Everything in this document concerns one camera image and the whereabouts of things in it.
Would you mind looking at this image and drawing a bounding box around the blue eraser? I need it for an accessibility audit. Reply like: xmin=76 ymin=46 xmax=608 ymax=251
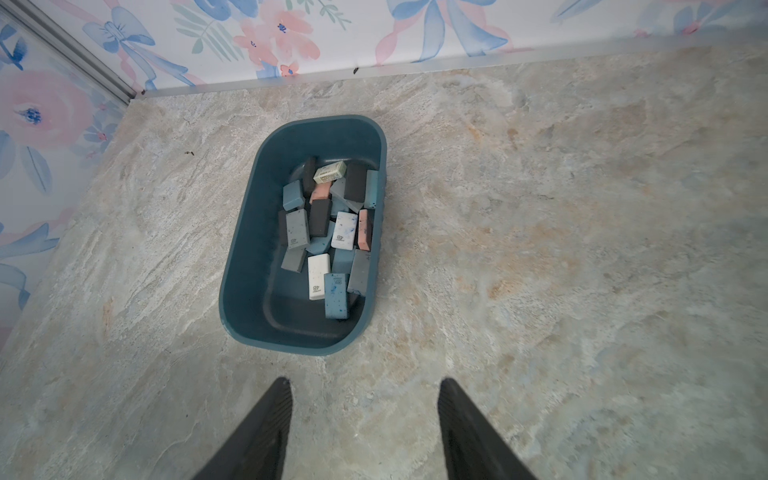
xmin=306 ymin=221 xmax=335 ymax=256
xmin=324 ymin=273 xmax=349 ymax=321
xmin=331 ymin=249 xmax=355 ymax=274

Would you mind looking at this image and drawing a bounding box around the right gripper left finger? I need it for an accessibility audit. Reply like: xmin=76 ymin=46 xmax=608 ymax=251
xmin=193 ymin=377 xmax=293 ymax=480

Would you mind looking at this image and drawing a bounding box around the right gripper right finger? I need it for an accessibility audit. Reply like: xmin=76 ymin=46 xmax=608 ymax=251
xmin=437 ymin=377 xmax=535 ymax=480

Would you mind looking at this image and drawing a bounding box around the pink eraser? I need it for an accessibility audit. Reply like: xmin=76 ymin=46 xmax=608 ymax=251
xmin=310 ymin=182 xmax=333 ymax=203
xmin=357 ymin=209 xmax=372 ymax=252

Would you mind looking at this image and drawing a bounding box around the grey eraser top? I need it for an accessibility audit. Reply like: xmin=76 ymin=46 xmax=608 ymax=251
xmin=282 ymin=180 xmax=305 ymax=212

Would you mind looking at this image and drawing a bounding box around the grey eraser bottom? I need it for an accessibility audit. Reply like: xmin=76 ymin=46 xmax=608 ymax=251
xmin=347 ymin=249 xmax=370 ymax=297

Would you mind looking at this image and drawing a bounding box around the grey eraser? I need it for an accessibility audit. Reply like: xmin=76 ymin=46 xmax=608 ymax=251
xmin=282 ymin=180 xmax=305 ymax=212
xmin=347 ymin=249 xmax=370 ymax=297
xmin=330 ymin=178 xmax=363 ymax=213
xmin=281 ymin=248 xmax=307 ymax=273

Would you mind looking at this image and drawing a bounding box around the teal eraser top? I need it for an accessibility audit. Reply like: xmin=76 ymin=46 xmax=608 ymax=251
xmin=364 ymin=170 xmax=379 ymax=209

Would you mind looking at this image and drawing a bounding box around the white eraser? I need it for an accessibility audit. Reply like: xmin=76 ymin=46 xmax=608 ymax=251
xmin=286 ymin=209 xmax=310 ymax=250
xmin=331 ymin=212 xmax=358 ymax=251
xmin=307 ymin=253 xmax=330 ymax=301

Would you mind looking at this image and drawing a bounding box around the cream eraser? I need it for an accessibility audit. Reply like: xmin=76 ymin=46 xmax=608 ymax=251
xmin=313 ymin=161 xmax=347 ymax=184

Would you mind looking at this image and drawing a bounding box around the black eraser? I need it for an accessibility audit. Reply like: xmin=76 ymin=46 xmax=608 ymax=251
xmin=301 ymin=156 xmax=317 ymax=198
xmin=344 ymin=163 xmax=368 ymax=203
xmin=278 ymin=210 xmax=288 ymax=247
xmin=309 ymin=199 xmax=332 ymax=238

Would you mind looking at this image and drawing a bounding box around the black eraser bottom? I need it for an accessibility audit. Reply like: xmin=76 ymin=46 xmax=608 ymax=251
xmin=344 ymin=163 xmax=368 ymax=203

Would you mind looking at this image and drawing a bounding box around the dark teal storage box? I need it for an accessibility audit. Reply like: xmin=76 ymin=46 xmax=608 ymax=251
xmin=219 ymin=115 xmax=387 ymax=356

